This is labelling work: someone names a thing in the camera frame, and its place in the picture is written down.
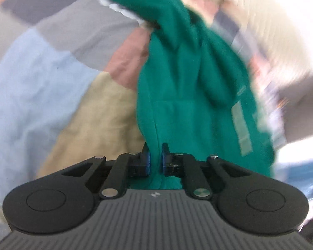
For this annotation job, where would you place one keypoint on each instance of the green printed sweatshirt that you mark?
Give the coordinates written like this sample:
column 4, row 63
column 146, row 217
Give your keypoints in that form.
column 193, row 91

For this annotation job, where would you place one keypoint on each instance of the cream quilted headboard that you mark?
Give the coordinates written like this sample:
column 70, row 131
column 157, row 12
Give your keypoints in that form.
column 271, row 23

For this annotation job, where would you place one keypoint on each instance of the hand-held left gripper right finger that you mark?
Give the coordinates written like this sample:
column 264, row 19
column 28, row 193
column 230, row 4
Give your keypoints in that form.
column 164, row 162

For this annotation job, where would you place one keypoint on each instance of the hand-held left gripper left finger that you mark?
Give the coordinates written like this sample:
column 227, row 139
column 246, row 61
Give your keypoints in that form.
column 146, row 161

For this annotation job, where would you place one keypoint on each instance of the patchwork checked quilt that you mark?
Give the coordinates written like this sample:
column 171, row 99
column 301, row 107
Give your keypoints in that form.
column 41, row 83

